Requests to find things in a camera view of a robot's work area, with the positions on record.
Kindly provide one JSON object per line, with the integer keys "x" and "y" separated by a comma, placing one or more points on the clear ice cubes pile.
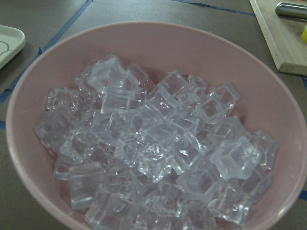
{"x": 144, "y": 156}

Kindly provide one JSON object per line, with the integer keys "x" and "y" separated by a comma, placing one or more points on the pink bowl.
{"x": 266, "y": 103}

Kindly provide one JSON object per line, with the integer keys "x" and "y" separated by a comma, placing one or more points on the wooden cutting board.
{"x": 283, "y": 37}

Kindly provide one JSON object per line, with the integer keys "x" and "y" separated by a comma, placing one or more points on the white serving tray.
{"x": 12, "y": 41}

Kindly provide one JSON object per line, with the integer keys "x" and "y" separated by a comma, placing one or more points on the metal muddler bar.
{"x": 291, "y": 10}

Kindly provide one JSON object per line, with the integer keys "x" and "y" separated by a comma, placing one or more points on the lemon half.
{"x": 304, "y": 35}

